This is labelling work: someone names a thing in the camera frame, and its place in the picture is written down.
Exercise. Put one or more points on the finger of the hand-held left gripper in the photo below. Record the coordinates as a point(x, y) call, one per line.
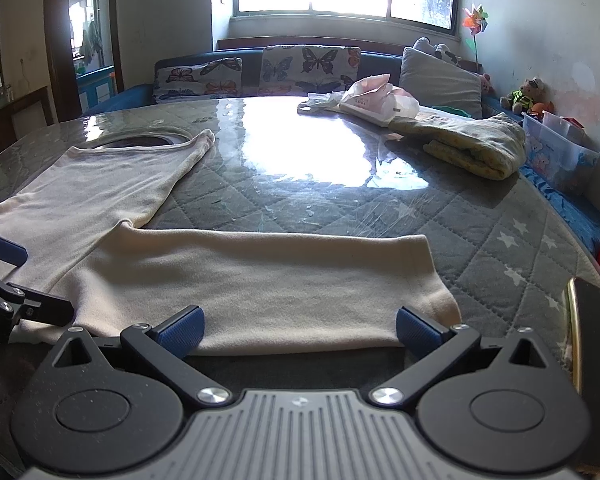
point(45, 307)
point(2, 251)

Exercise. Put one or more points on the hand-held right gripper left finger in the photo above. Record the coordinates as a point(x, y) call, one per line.
point(182, 332)

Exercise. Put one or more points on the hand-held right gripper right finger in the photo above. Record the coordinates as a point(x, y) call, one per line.
point(414, 331)

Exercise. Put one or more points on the cream knit garment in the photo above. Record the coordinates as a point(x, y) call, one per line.
point(230, 280)

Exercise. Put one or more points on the dark phone with gold edge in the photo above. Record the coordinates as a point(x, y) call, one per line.
point(597, 335)

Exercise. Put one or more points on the blue cabinet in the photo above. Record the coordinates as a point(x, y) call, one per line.
point(95, 85)

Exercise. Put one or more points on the folded yellow-grey garment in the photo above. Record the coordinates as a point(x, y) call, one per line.
point(470, 145)

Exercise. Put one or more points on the green basin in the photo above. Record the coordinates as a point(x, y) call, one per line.
point(450, 110)

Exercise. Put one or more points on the clear printed storage box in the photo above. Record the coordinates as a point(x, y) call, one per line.
point(555, 155)

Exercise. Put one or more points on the pink and white plastic package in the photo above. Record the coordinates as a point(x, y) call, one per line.
point(380, 100)

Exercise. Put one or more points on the white plastic bag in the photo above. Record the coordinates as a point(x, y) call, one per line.
point(320, 102)

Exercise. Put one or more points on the grey pillow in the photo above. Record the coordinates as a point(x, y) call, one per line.
point(440, 82)

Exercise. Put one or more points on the butterfly print cushion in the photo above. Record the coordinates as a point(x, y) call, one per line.
point(197, 79)
point(305, 67)

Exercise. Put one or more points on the orange toy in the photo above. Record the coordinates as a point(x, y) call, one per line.
point(542, 108)

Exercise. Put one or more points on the pink plush toy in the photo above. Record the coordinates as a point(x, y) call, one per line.
point(486, 84)

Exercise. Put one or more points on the blue sofa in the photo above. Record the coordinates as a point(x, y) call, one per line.
point(380, 67)

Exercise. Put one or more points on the white and black plush toy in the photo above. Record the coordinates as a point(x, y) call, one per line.
point(437, 50)

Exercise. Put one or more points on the colourful pinwheel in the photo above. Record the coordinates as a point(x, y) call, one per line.
point(474, 20)

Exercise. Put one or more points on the brown door frame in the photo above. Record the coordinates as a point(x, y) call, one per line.
point(57, 35)

